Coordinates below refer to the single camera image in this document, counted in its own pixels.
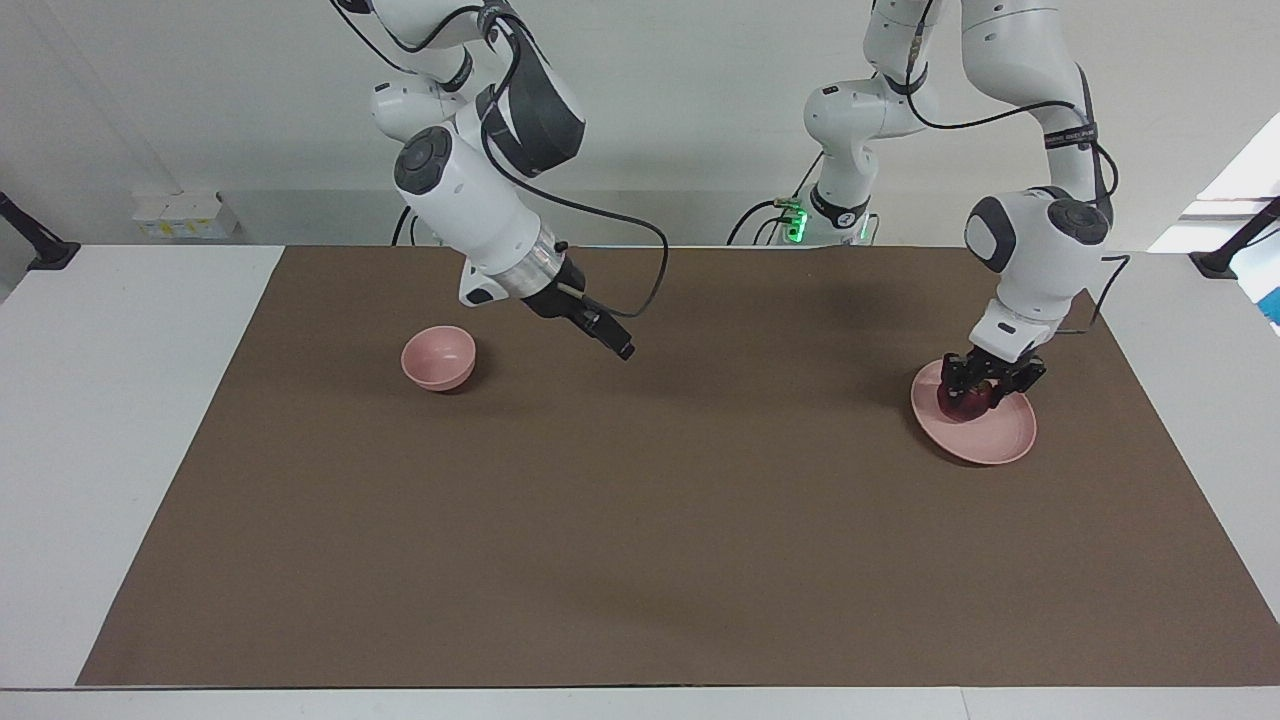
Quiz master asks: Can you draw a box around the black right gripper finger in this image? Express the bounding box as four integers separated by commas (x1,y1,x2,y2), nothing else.
575,316,631,362
584,296,637,354

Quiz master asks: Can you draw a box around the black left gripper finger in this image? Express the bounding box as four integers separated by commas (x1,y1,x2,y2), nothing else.
940,354,987,417
990,364,1047,409

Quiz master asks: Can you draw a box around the dark red apple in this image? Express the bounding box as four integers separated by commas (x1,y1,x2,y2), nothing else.
937,380,997,424

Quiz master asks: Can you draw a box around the pink plate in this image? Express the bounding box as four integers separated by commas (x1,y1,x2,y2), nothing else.
910,358,1038,466

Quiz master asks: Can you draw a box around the pink bowl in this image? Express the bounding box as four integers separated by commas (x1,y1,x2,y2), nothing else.
401,325,477,392

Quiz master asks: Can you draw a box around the brown paper table mat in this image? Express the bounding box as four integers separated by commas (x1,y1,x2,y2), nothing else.
77,245,1280,688

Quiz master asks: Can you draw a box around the white board stack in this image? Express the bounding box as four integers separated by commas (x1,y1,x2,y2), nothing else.
1148,112,1280,254

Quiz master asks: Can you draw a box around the black left base cable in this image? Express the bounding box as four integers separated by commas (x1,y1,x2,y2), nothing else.
727,150,827,247

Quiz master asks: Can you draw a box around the black clamp mount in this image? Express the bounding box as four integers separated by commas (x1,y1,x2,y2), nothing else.
0,190,82,272
1189,195,1280,280

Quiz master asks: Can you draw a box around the white wall socket box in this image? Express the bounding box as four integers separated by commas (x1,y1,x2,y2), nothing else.
133,192,241,241

